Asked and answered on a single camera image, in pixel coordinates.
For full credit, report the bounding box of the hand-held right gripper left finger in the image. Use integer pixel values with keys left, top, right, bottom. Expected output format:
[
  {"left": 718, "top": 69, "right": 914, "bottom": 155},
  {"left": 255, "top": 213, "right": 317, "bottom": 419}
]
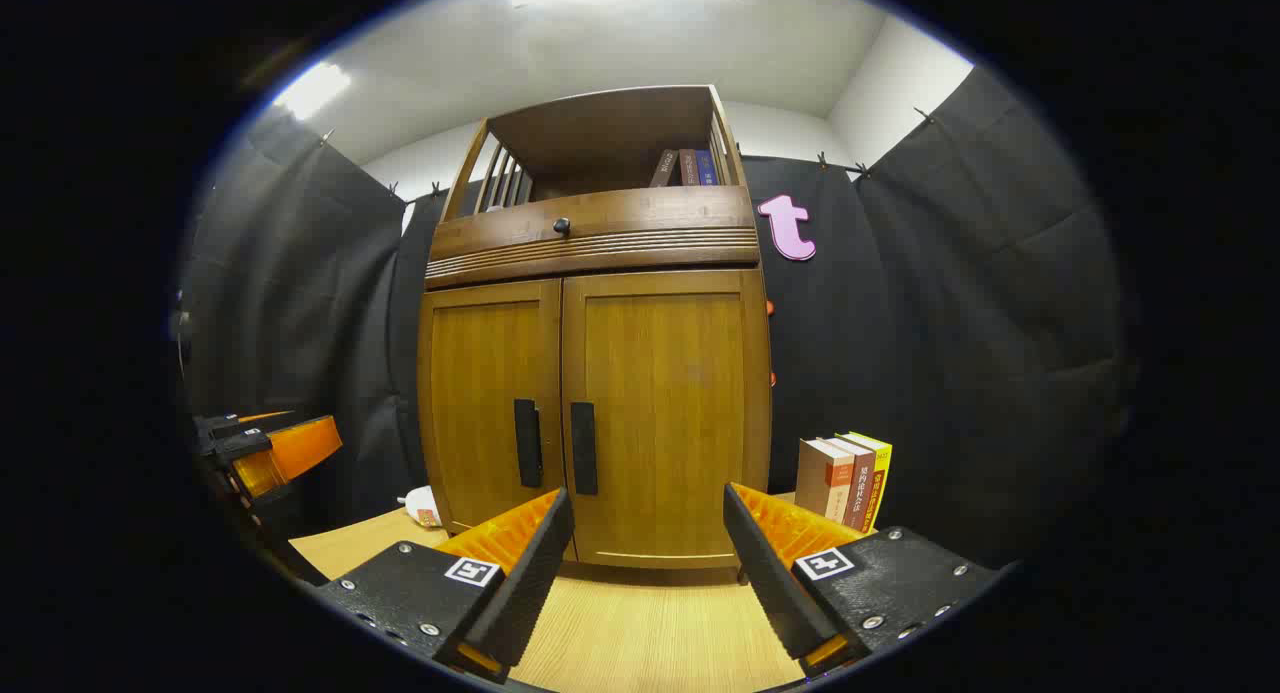
[{"left": 315, "top": 488, "right": 576, "bottom": 686}]

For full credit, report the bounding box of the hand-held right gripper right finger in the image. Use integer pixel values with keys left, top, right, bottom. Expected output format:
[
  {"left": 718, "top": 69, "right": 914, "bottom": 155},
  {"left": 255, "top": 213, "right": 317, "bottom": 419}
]
[{"left": 722, "top": 481, "right": 1001, "bottom": 679}]

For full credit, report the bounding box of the black door handle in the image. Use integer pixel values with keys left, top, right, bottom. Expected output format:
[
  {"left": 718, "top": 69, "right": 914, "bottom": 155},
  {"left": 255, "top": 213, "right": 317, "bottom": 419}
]
[
  {"left": 571, "top": 402, "right": 599, "bottom": 496},
  {"left": 515, "top": 399, "right": 544, "bottom": 489}
]

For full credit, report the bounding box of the wooden shoe cabinet door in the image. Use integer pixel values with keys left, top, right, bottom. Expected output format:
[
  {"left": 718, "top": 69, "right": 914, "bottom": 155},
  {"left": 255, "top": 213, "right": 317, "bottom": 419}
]
[
  {"left": 562, "top": 269, "right": 771, "bottom": 571},
  {"left": 420, "top": 279, "right": 563, "bottom": 534}
]

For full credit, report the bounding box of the wooden double-door shoe cabinet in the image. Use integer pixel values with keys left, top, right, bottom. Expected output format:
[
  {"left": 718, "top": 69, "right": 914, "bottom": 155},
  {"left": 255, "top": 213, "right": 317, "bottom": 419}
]
[{"left": 417, "top": 85, "right": 773, "bottom": 586}]

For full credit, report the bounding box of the white and brown book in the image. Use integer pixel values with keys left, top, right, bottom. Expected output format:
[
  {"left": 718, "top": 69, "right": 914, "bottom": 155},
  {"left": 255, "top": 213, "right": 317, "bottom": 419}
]
[{"left": 795, "top": 438, "right": 856, "bottom": 522}]

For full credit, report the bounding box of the white packet with red label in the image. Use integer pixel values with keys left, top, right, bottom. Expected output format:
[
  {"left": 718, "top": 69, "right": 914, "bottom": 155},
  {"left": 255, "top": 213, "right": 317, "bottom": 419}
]
[{"left": 398, "top": 486, "right": 443, "bottom": 529}]

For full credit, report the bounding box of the maroon book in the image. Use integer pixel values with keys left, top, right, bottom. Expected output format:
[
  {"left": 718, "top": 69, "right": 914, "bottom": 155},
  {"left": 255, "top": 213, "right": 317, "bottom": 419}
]
[{"left": 833, "top": 436, "right": 877, "bottom": 530}]

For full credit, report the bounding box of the black backdrop cloth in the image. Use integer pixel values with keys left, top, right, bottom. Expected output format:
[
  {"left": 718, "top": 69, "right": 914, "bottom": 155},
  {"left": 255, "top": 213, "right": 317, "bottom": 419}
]
[{"left": 180, "top": 68, "right": 1136, "bottom": 574}]

